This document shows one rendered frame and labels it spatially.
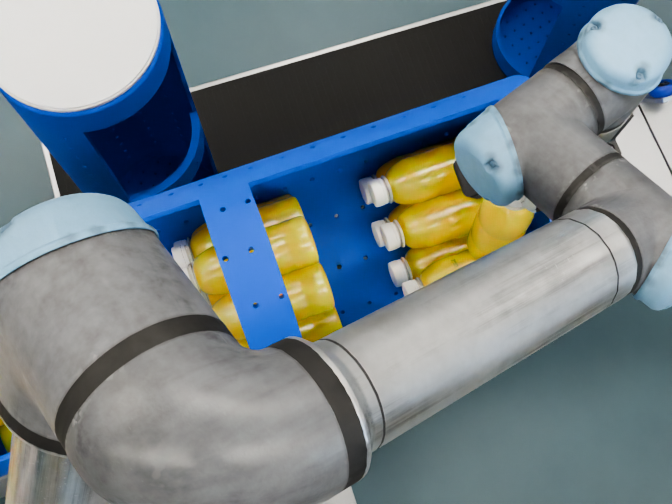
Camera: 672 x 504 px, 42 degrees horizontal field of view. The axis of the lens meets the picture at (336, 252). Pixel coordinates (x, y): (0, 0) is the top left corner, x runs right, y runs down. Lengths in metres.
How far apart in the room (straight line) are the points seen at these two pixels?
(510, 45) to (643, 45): 1.67
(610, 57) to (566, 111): 0.05
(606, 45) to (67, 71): 0.89
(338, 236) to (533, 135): 0.66
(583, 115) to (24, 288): 0.46
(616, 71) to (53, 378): 0.49
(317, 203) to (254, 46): 1.29
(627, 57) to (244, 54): 1.89
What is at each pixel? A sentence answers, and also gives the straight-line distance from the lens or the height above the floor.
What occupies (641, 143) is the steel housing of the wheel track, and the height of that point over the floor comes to 0.93.
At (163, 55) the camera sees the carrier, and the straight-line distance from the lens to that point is 1.44.
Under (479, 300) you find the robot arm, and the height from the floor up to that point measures 1.70.
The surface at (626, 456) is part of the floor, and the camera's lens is 2.38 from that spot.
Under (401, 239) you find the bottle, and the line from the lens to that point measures 1.24.
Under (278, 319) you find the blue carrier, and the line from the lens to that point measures 1.08.
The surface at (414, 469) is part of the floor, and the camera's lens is 2.27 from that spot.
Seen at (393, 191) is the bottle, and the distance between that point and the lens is 1.22.
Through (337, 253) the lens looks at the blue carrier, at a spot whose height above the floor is 0.96.
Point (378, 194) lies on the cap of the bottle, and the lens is 1.22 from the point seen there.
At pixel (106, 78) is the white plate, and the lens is 1.40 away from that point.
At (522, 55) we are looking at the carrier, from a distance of 2.42.
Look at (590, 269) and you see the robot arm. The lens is 0.63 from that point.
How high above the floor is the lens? 2.26
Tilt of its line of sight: 75 degrees down
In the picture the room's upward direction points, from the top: 2 degrees clockwise
